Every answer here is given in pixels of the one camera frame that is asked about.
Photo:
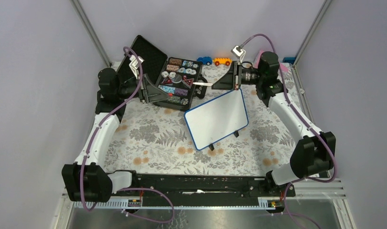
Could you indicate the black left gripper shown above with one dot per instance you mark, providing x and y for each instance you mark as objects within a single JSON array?
[{"x": 150, "y": 92}]

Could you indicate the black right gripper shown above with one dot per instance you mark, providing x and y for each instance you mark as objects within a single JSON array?
[{"x": 228, "y": 82}]

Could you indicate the white marker pen body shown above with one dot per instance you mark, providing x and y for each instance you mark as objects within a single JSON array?
[{"x": 202, "y": 84}]

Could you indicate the blue framed whiteboard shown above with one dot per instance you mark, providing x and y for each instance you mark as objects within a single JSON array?
[{"x": 217, "y": 118}]

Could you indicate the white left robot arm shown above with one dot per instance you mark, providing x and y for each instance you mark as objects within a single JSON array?
[{"x": 85, "y": 180}]

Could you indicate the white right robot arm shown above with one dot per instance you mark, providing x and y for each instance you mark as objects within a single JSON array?
[{"x": 315, "y": 149}]

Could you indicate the orange toy car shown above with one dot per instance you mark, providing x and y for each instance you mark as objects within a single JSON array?
[{"x": 222, "y": 61}]

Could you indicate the blue toy car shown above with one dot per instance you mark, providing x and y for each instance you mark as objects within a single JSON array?
[{"x": 206, "y": 60}]

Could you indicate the black poker chip case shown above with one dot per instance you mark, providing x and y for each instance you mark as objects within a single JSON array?
[{"x": 171, "y": 74}]

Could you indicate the floral tablecloth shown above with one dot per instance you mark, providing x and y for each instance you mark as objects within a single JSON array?
[{"x": 152, "y": 139}]

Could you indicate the pink plastic stand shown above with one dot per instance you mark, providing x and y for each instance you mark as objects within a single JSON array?
[{"x": 258, "y": 58}]

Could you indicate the blue block in corner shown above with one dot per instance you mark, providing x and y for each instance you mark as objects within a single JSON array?
[{"x": 290, "y": 60}]

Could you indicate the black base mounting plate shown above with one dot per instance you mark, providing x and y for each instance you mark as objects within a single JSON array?
[{"x": 204, "y": 191}]

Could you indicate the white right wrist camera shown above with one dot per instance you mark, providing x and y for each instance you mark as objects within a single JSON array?
[{"x": 239, "y": 52}]

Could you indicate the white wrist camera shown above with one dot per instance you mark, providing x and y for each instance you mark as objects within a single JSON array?
[
  {"x": 239, "y": 52},
  {"x": 134, "y": 66}
]

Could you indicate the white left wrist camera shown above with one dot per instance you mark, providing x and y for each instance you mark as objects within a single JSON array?
[{"x": 134, "y": 66}]

